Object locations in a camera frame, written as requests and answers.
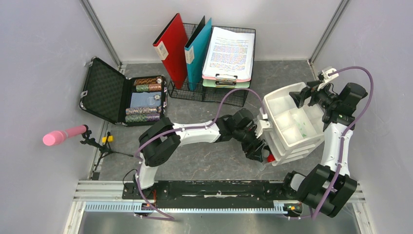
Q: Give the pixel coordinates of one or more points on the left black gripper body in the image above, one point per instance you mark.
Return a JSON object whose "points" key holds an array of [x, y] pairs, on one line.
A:
{"points": [[248, 138]]}

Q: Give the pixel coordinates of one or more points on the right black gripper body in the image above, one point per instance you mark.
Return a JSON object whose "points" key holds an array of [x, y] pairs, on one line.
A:
{"points": [[323, 98]]}

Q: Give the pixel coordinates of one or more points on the white plastic drawer organizer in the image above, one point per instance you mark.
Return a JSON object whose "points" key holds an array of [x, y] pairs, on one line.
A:
{"points": [[295, 132]]}

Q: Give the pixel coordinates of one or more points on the light green clipboard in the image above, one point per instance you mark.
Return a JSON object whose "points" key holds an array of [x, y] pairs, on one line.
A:
{"points": [[224, 84]]}

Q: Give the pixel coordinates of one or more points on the pink clear clipboard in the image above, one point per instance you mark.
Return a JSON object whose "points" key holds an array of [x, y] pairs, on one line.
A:
{"points": [[229, 78]]}

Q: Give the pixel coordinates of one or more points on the white printed paper sheet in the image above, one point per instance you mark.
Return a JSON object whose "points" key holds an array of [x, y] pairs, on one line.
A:
{"points": [[229, 53]]}

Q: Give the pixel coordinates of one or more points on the teal blue clipboard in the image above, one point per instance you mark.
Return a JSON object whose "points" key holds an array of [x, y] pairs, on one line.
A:
{"points": [[195, 51]]}

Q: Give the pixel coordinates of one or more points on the red clipboard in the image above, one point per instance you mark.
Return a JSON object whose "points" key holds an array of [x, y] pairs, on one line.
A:
{"points": [[169, 46]]}

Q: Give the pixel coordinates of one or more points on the red black stamp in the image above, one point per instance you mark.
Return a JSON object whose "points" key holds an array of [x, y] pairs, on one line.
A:
{"points": [[270, 158]]}

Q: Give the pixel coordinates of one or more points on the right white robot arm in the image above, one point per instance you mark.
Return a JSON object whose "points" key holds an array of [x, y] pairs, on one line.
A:
{"points": [[328, 186]]}

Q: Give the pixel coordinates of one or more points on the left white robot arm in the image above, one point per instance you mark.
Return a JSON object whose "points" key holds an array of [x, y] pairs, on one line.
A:
{"points": [[159, 142]]}

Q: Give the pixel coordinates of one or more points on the red chip stack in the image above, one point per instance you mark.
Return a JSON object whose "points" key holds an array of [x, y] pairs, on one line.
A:
{"points": [[155, 87]]}

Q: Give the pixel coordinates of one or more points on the blue playing card deck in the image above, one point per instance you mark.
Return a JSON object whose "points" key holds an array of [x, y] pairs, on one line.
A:
{"points": [[145, 99]]}

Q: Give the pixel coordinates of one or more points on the green chip stack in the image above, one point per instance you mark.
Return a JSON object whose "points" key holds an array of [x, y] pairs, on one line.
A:
{"points": [[142, 88]]}

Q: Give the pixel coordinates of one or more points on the orange black chip stack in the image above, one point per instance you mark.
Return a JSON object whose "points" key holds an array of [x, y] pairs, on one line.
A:
{"points": [[148, 81]]}

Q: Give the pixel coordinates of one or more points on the black poker chip case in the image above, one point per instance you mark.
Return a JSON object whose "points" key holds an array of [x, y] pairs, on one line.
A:
{"points": [[107, 93]]}

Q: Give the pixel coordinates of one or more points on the yellow black connector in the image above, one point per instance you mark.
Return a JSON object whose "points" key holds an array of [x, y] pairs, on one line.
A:
{"points": [[107, 139]]}

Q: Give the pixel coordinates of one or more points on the black microphone tripod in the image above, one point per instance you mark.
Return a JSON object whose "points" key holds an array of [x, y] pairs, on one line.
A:
{"points": [[104, 149]]}

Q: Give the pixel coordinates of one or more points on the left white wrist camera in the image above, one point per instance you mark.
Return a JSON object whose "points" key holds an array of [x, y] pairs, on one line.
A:
{"points": [[262, 126]]}

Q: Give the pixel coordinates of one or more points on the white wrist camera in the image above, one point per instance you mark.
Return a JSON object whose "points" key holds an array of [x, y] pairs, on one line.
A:
{"points": [[326, 76], [262, 126]]}

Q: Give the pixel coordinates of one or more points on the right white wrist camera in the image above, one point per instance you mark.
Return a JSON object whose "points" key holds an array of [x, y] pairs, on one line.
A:
{"points": [[326, 76]]}

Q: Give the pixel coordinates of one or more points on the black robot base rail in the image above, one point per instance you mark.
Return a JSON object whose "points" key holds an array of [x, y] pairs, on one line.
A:
{"points": [[215, 194]]}

